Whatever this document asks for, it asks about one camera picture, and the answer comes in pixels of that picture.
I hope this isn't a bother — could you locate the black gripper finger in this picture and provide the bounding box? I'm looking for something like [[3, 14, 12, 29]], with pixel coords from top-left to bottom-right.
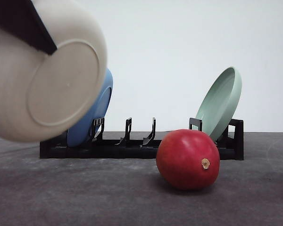
[[0, 0, 58, 55]]

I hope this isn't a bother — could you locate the white plate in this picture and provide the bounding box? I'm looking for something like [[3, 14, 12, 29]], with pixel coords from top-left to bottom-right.
[[0, 0, 108, 143]]

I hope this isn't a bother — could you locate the red pomegranate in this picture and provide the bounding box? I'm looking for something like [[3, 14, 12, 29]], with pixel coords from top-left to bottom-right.
[[156, 129, 220, 190]]

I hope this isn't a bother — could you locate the green plate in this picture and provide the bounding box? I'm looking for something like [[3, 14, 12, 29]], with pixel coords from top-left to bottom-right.
[[196, 67, 242, 141]]

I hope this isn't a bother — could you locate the blue plate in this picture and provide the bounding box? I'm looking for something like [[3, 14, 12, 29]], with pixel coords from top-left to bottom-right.
[[67, 68, 113, 147]]

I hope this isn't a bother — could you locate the black dish rack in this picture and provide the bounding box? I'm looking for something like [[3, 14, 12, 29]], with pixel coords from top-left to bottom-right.
[[39, 117, 244, 160]]

